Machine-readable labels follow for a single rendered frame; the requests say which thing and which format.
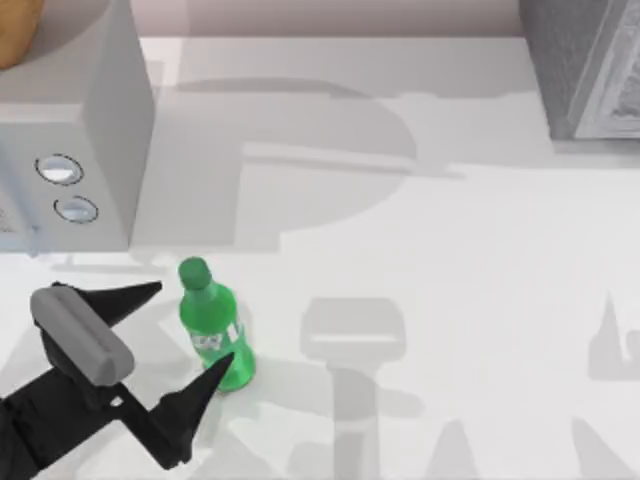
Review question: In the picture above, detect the green bottle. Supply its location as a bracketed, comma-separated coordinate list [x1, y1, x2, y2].
[177, 256, 257, 394]

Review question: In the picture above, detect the small round microwave knob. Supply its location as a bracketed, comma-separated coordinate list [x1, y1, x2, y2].
[52, 194, 100, 226]

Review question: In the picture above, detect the large round microwave knob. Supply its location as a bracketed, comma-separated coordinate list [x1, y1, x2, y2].
[34, 153, 85, 188]

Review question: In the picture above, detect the pale microwave oven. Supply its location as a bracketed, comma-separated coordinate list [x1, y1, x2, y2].
[0, 0, 155, 254]

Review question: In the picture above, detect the brown bread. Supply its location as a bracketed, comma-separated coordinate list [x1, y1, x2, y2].
[0, 0, 46, 71]

